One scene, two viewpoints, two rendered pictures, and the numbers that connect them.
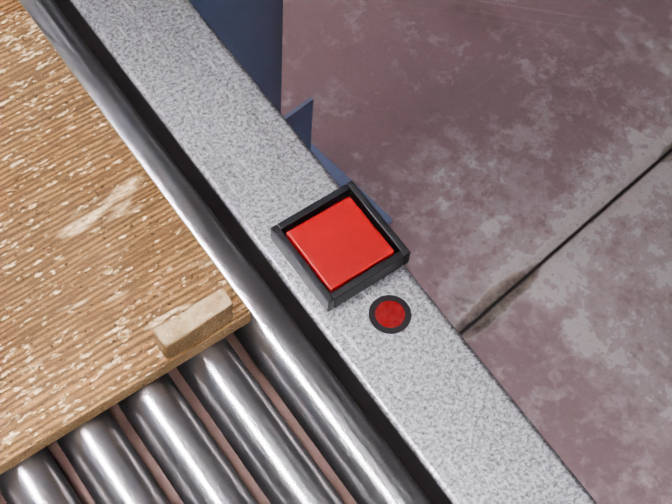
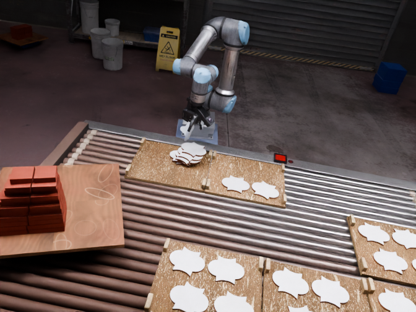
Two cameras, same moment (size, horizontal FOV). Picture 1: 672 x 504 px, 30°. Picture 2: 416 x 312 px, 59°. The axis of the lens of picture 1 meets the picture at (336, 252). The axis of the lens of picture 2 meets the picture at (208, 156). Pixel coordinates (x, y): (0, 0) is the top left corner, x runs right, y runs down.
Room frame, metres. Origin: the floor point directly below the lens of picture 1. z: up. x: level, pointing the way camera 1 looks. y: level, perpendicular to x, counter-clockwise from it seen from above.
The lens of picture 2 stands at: (-0.49, 1.62, 2.13)
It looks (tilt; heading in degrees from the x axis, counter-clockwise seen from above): 35 degrees down; 313
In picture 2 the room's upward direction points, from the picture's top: 9 degrees clockwise
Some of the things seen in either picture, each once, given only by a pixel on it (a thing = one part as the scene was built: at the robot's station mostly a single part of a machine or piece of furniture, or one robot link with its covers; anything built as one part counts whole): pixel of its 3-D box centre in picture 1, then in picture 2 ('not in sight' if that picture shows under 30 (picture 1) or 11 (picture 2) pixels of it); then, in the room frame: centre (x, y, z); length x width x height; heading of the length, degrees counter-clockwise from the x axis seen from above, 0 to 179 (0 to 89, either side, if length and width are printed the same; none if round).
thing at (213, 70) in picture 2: not in sight; (205, 73); (0.74, 0.44, 1.42); 0.11 x 0.11 x 0.08; 28
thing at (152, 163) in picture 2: not in sight; (171, 164); (0.74, 0.59, 0.93); 0.41 x 0.35 x 0.02; 41
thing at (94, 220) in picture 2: not in sight; (58, 203); (0.66, 1.24, 1.03); 0.50 x 0.50 x 0.02; 62
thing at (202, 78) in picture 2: not in sight; (201, 81); (0.67, 0.51, 1.43); 0.09 x 0.08 x 0.11; 118
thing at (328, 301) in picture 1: (339, 245); (280, 158); (0.45, 0.00, 0.92); 0.08 x 0.08 x 0.02; 41
